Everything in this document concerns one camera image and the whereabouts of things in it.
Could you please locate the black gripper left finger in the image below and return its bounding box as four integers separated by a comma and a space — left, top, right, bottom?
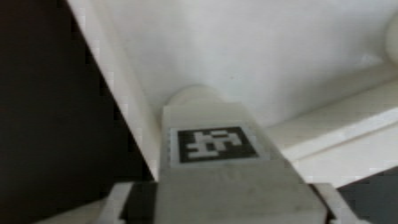
100, 182, 157, 224

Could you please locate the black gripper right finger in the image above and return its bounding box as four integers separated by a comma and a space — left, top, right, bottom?
312, 183, 372, 224

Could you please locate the white table leg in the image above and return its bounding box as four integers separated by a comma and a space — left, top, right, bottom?
152, 84, 329, 224

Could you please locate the white square tabletop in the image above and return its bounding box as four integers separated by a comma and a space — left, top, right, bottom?
66, 0, 398, 186

